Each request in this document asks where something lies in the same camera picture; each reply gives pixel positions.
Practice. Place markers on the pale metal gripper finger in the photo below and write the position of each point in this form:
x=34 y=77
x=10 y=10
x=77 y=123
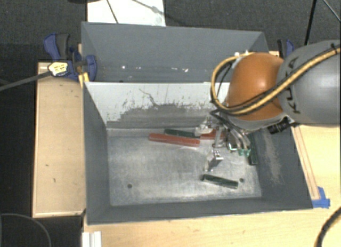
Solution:
x=214 y=158
x=203 y=129

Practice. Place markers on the red-brown flat block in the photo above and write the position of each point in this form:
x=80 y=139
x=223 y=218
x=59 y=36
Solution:
x=174 y=139
x=209 y=135

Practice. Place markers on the dark green flat block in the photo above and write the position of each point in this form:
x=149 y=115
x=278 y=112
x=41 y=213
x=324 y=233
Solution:
x=179 y=132
x=219 y=181

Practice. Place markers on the grey metal bin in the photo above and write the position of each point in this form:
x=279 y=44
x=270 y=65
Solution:
x=160 y=171

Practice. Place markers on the pale wood flat board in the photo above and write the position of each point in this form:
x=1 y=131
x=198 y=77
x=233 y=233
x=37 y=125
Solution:
x=60 y=147

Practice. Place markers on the black cylinder on white bracket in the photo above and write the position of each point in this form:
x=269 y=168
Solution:
x=278 y=128

